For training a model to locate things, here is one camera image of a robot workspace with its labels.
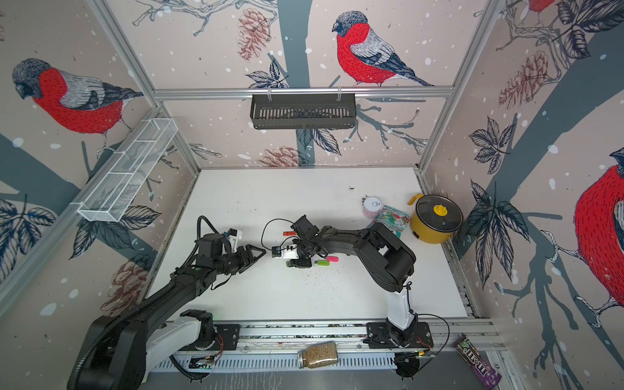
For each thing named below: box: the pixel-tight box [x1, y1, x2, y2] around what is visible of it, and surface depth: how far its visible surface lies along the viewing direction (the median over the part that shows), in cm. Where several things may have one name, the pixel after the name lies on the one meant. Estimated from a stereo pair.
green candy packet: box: [367, 204, 411, 239], surface depth 100 cm
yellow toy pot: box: [407, 193, 464, 244], surface depth 90 cm
